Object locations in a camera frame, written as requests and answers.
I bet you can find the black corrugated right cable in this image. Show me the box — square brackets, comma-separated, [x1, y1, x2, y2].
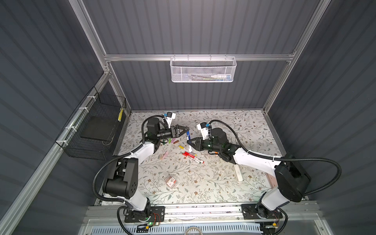
[208, 119, 342, 196]

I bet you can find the pink pencil case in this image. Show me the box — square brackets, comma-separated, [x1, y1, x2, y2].
[265, 173, 278, 188]

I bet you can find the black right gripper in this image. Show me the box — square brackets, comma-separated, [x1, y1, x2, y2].
[187, 136, 221, 154]

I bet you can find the metal base rail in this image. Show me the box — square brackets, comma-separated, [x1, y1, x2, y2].
[83, 201, 323, 224]

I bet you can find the white eraser case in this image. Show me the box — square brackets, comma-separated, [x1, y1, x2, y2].
[234, 164, 243, 183]

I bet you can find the small red white box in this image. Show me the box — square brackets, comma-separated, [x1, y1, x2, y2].
[165, 175, 177, 189]

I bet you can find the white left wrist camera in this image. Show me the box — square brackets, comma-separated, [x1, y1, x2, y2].
[164, 112, 176, 128]

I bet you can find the white wire mesh basket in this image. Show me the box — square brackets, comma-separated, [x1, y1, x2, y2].
[169, 56, 237, 83]

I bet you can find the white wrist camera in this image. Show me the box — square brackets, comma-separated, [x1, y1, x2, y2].
[164, 112, 176, 128]
[196, 122, 209, 140]

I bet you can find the black corrugated left cable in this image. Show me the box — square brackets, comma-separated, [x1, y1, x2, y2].
[91, 115, 165, 235]

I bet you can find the blue capped marker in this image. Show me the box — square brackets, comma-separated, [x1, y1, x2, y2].
[187, 131, 193, 153]

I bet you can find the black wire side basket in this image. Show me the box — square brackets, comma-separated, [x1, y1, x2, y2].
[55, 89, 127, 161]

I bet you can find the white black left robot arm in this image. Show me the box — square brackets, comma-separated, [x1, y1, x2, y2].
[92, 112, 189, 221]

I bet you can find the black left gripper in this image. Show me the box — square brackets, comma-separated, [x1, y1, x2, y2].
[155, 126, 188, 141]

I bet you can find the red capped marker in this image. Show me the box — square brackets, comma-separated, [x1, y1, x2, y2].
[183, 152, 204, 164]
[184, 152, 204, 164]

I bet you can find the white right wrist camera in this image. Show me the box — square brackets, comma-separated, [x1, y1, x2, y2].
[196, 122, 209, 140]

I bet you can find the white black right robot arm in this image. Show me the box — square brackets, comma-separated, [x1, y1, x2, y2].
[187, 126, 311, 218]

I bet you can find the black corrugated cable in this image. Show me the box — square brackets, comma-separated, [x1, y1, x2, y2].
[208, 119, 342, 196]
[91, 115, 165, 235]

